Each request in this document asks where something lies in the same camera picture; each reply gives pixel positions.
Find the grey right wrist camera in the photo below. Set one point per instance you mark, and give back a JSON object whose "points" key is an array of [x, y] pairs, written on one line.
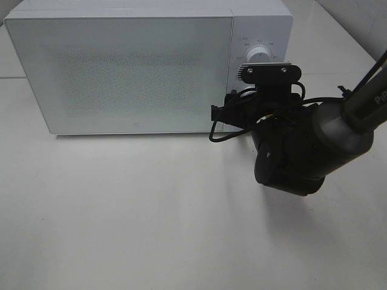
{"points": [[270, 73]]}

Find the upper white power knob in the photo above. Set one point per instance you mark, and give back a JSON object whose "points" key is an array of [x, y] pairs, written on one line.
{"points": [[258, 54]]}

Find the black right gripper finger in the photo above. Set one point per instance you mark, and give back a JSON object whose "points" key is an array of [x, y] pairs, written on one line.
{"points": [[227, 115], [235, 99]]}

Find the white microwave oven body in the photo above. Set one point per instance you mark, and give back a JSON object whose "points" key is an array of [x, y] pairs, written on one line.
{"points": [[253, 22]]}

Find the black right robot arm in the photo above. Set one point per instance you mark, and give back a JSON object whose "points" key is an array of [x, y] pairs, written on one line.
{"points": [[299, 140]]}

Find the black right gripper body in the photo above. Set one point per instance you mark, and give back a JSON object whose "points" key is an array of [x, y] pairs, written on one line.
{"points": [[278, 103]]}

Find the white microwave door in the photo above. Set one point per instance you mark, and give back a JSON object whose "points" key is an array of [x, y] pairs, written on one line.
{"points": [[124, 76]]}

